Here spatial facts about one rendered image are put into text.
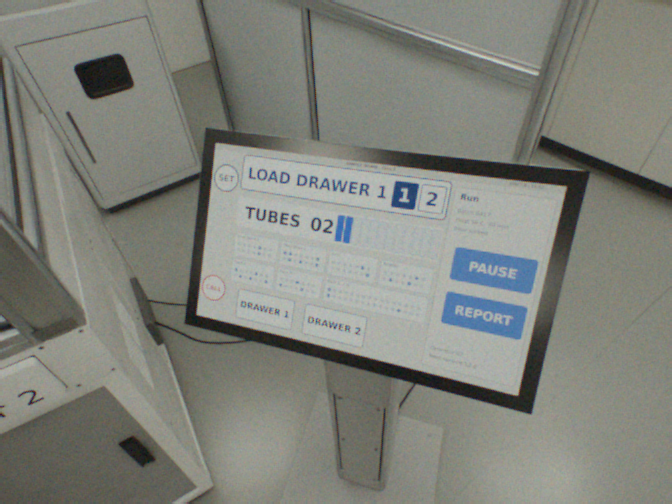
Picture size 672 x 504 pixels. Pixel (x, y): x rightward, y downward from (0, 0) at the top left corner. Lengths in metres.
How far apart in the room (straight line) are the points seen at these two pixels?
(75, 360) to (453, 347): 0.64
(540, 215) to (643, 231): 2.01
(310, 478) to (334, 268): 1.04
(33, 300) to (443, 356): 0.60
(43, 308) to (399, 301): 0.54
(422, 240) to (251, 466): 1.20
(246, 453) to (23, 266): 1.11
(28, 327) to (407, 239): 0.59
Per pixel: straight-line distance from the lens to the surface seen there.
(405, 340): 0.61
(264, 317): 0.66
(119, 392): 1.00
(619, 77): 2.66
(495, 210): 0.59
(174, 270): 2.24
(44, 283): 0.76
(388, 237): 0.59
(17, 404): 0.92
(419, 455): 1.58
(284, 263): 0.63
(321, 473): 1.55
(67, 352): 0.87
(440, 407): 1.69
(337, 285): 0.61
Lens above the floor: 1.52
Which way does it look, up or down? 46 degrees down
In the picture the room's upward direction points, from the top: 6 degrees counter-clockwise
